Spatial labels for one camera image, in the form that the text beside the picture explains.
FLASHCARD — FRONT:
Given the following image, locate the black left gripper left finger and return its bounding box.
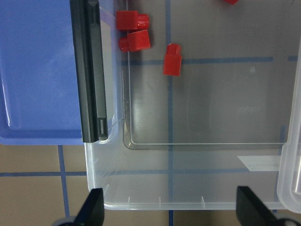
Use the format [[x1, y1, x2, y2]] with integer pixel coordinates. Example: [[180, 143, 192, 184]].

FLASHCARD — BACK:
[[74, 188, 104, 226]]

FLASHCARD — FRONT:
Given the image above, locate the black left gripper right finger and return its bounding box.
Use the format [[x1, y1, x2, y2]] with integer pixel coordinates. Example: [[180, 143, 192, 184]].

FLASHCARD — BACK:
[[236, 186, 279, 226]]

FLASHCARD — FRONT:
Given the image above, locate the clear plastic box lid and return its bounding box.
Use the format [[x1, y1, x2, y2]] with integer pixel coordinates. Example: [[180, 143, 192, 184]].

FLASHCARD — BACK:
[[277, 58, 301, 214]]

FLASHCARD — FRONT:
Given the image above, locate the red block picked one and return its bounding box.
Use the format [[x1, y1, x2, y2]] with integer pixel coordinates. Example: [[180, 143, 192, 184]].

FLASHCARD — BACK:
[[163, 43, 182, 76]]

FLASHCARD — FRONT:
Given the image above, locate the blue plastic tray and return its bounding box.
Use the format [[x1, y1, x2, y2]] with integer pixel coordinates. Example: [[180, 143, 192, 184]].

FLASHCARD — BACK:
[[0, 0, 82, 145]]

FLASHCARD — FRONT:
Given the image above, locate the clear plastic storage box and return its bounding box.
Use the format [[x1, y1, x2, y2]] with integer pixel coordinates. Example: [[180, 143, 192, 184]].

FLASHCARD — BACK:
[[85, 0, 301, 210]]

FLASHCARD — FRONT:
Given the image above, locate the red block lower pair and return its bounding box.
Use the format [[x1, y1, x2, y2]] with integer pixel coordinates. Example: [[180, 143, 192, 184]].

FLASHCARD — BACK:
[[118, 30, 151, 52]]

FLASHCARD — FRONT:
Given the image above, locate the red block pair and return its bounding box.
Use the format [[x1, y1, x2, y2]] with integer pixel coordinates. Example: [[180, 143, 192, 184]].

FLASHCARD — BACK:
[[118, 30, 151, 52], [116, 10, 150, 31]]

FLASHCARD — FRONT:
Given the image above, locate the red block upper pair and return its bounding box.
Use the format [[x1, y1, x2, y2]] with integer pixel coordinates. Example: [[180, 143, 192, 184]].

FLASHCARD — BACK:
[[116, 10, 150, 31]]

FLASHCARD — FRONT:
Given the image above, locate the red block far right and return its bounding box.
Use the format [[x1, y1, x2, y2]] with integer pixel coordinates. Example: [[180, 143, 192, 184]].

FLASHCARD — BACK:
[[223, 0, 239, 5]]

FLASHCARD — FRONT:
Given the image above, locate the black box latch handle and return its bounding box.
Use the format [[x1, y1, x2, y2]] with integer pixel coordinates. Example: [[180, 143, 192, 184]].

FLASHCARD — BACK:
[[70, 0, 108, 143]]

